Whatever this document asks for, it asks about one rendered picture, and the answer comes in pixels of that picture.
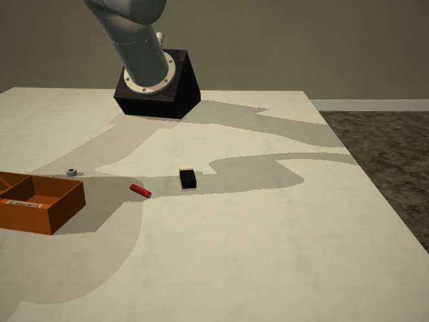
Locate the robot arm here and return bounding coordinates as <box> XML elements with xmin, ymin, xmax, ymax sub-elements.
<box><xmin>82</xmin><ymin>0</ymin><xmax>176</xmax><ymax>95</ymax></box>

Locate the red battery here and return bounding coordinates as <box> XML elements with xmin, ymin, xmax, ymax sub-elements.
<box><xmin>129</xmin><ymin>184</ymin><xmax>151</xmax><ymax>198</ymax></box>

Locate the orange open bin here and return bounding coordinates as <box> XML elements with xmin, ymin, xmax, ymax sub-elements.
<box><xmin>0</xmin><ymin>171</ymin><xmax>86</xmax><ymax>235</ymax></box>

